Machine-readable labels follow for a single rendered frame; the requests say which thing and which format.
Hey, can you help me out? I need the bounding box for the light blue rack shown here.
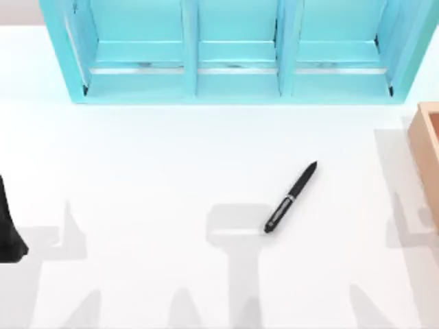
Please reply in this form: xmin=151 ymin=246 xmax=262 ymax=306
xmin=38 ymin=0 xmax=439 ymax=106

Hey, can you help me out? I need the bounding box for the salmon-coloured box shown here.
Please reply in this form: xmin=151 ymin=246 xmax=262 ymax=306
xmin=407 ymin=101 xmax=439 ymax=236

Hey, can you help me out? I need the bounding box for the black pen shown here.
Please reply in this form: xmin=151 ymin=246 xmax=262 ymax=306
xmin=263 ymin=160 xmax=318 ymax=235

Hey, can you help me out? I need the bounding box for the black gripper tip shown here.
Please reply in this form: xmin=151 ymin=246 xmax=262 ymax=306
xmin=0 ymin=174 xmax=29 ymax=265

